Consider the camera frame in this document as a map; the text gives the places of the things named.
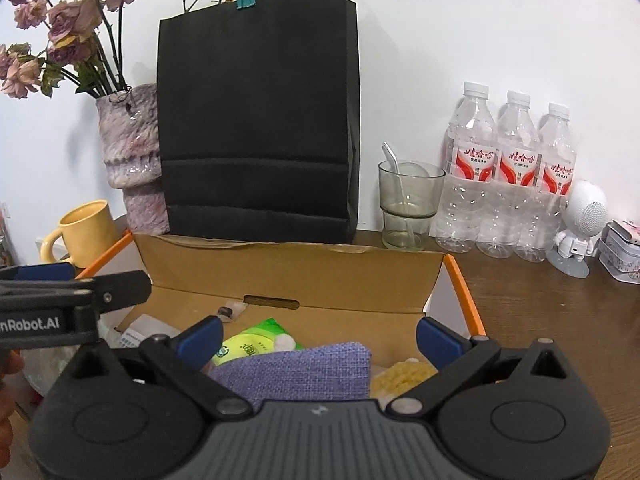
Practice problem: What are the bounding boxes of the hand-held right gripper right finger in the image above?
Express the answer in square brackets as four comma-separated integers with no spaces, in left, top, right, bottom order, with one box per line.
[390,316,583,419]

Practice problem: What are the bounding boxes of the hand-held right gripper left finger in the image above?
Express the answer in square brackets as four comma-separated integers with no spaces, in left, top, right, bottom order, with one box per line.
[60,316,254,421]

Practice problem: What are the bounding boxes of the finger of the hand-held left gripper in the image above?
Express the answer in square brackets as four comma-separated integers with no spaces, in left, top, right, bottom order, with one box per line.
[0,261,76,286]
[0,270,153,317]

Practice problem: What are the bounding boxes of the green packet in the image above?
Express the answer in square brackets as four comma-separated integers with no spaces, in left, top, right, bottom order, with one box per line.
[209,317,306,369]

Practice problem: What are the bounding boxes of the white soft packet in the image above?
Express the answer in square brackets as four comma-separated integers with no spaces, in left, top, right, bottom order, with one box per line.
[97,313,184,352]

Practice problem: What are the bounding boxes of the yellow sponge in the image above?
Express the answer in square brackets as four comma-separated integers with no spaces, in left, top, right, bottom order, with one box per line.
[370,357,439,402]

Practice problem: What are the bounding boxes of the purple woven pouch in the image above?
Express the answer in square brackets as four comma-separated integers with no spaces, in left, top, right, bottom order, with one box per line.
[207,341,374,406]

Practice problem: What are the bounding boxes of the cardboard box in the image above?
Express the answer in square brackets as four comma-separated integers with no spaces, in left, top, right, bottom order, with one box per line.
[75,230,487,402]

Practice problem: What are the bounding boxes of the person's left hand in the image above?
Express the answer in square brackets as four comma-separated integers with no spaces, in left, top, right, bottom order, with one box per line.
[0,350,24,466]

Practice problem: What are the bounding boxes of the small clear bag dark part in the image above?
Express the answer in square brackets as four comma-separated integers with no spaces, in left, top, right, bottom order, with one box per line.
[215,300,249,320]

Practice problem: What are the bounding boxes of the crumpled white tissue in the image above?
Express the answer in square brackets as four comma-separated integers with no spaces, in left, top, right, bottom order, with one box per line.
[22,346,76,406]

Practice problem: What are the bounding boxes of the clear plastic packets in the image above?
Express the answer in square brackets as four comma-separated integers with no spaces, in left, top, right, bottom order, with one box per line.
[0,200,12,267]

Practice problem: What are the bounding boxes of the yellow mug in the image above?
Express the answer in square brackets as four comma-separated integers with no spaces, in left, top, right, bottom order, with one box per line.
[40,200,119,269]

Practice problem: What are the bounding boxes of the clear water bottle red label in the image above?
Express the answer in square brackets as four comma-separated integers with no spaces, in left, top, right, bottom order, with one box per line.
[477,90,541,260]
[514,102,576,264]
[434,81,499,254]

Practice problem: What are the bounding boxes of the grey glass cup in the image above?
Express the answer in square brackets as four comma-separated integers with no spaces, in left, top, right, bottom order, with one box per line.
[377,159,447,251]

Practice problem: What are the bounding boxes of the pink mottled vase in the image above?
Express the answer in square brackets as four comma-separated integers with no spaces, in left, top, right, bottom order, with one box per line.
[95,83,169,235]

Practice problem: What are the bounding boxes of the clear plastic spoon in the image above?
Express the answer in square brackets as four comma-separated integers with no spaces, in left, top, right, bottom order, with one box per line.
[381,142,424,249]

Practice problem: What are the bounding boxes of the white robot-shaped speaker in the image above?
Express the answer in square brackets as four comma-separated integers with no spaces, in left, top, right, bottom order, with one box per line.
[545,180,610,279]

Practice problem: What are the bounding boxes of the white printed tin box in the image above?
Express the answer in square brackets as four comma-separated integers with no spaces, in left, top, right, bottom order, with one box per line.
[597,222,640,286]

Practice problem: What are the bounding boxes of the pink printed small box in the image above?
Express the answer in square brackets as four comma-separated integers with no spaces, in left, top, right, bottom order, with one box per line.
[607,219,640,246]

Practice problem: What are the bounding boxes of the black paper bag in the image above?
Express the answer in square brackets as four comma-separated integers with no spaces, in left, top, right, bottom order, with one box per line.
[156,0,361,245]

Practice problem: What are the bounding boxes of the dried pink rose bouquet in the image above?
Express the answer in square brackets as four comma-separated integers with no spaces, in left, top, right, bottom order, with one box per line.
[0,0,144,100]

